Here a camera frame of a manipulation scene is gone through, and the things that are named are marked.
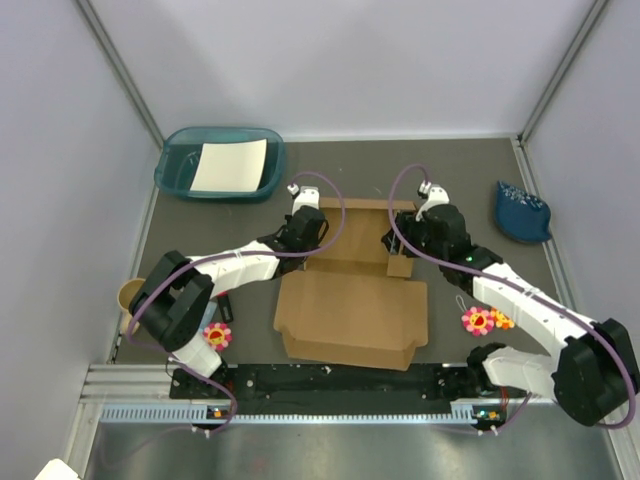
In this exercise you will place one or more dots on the blue leaf-shaped dish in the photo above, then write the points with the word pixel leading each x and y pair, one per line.
pixel 520 215

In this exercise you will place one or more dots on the pink flower toy right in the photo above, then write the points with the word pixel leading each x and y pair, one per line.
pixel 478 321

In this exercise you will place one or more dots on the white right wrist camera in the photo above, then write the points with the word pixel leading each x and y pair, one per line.
pixel 433 195

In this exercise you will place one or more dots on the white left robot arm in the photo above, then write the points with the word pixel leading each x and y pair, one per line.
pixel 177 317

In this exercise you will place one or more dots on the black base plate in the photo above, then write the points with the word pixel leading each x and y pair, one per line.
pixel 314 389

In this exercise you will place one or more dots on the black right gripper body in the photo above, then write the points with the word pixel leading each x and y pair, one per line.
pixel 417 234

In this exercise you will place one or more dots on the grey slotted cable duct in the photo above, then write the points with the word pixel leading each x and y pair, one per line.
pixel 459 414

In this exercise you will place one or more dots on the pink flower toy left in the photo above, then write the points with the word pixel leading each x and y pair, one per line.
pixel 218 335

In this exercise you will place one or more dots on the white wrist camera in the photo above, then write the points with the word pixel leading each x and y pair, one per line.
pixel 303 196
pixel 433 195

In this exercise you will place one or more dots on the teal plastic tub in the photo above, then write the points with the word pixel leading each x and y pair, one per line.
pixel 181 151

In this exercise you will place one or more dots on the pink and black marker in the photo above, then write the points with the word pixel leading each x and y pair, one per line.
pixel 225 308

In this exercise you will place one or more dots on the beige ceramic mug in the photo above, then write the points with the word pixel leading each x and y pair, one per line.
pixel 125 295

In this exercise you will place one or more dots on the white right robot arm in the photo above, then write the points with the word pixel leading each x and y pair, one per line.
pixel 589 368

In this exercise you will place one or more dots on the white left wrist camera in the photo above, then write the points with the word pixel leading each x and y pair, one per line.
pixel 303 196

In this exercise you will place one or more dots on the white paper sheet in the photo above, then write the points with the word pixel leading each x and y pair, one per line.
pixel 230 167

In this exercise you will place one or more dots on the pink flower toy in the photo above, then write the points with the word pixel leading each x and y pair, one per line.
pixel 218 335
pixel 478 321

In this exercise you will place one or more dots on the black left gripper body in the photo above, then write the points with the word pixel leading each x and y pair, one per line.
pixel 311 246

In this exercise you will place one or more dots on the small white-blue object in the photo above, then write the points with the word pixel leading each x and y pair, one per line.
pixel 209 313

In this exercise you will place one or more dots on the brown cardboard box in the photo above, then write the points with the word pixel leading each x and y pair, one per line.
pixel 355 304

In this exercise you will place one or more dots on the orange flower toy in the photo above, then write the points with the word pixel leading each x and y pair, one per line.
pixel 501 320

